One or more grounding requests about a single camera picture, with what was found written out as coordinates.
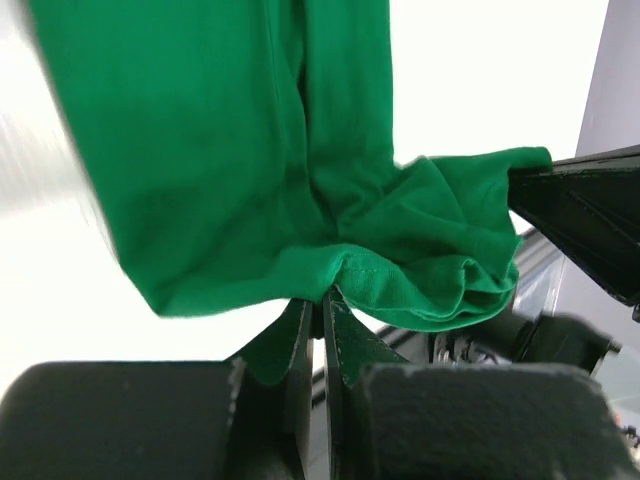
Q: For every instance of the green t shirt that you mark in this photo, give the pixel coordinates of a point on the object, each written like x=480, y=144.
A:
x=242, y=151

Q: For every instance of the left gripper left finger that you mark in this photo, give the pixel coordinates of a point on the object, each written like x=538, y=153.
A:
x=246, y=417

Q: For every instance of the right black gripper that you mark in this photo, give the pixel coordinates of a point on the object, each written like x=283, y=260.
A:
x=588, y=207

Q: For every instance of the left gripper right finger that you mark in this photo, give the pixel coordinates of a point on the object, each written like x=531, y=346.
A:
x=392, y=419

